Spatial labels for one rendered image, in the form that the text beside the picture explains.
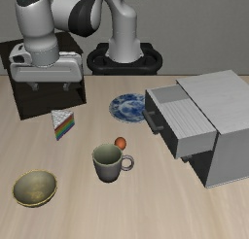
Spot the blue and white plate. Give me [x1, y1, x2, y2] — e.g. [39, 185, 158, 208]
[108, 92, 147, 124]

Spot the grey-green mug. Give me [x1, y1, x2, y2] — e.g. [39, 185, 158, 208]
[91, 143, 135, 184]

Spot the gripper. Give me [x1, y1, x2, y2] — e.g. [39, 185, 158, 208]
[8, 43, 85, 92]

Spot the grey cabinet drawer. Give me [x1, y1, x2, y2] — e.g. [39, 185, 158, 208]
[142, 84, 219, 160]

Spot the small orange fruit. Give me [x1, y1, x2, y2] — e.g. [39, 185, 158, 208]
[114, 136, 127, 151]

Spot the rainbow cake wedge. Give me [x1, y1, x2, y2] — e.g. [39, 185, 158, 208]
[50, 108, 76, 142]

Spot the grey cabinet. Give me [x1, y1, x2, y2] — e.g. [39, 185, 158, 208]
[175, 69, 249, 189]

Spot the olive green bowl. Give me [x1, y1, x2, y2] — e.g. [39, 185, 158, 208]
[12, 169, 58, 209]

